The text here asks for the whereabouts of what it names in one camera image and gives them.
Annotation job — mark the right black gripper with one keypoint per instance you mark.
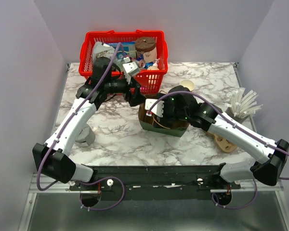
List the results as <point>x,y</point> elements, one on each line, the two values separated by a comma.
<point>167,102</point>

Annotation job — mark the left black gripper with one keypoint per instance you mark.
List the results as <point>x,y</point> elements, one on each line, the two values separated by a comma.
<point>137,97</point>

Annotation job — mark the red plastic shopping basket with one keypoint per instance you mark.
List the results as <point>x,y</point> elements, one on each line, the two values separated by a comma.
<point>149,80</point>

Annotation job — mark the green kraft paper bag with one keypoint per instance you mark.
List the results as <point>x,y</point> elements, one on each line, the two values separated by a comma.
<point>156,124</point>

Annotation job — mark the grey cylinder under left arm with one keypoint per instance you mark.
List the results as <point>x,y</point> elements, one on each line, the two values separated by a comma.
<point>86,137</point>

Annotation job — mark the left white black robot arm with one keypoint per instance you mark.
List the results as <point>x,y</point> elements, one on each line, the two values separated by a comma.
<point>51,158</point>

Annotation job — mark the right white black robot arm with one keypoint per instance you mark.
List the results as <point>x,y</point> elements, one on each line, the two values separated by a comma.
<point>268,155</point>

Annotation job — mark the red bull drink can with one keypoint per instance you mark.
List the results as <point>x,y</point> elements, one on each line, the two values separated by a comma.
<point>141,64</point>

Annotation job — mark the beige pump bottle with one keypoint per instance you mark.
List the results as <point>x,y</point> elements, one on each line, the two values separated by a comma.
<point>153,65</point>

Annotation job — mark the blue box in basket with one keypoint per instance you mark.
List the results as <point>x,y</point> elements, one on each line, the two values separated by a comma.
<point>126,51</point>

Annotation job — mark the cork lid beige jar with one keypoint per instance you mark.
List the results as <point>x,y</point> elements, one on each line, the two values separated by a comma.
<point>146,49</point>

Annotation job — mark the grey holder cup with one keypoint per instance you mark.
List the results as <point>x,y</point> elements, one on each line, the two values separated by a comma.
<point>231,114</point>

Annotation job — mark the silver snack bag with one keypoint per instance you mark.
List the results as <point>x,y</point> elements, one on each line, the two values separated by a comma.
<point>101,49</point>

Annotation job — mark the stack of pulp cup carriers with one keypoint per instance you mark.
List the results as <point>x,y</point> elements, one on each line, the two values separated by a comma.
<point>223,144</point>

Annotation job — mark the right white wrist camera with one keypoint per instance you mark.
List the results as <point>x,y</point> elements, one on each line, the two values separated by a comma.
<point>154,107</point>

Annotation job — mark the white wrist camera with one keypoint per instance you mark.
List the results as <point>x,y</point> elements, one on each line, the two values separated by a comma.
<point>154,107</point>
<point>130,70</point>

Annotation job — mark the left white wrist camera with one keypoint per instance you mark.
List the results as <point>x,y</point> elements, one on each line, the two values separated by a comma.
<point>130,70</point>

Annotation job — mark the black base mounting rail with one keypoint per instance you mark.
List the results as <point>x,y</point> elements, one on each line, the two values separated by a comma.
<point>155,182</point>

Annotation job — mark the aluminium frame rail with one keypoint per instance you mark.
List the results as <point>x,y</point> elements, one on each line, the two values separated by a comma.
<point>245,186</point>

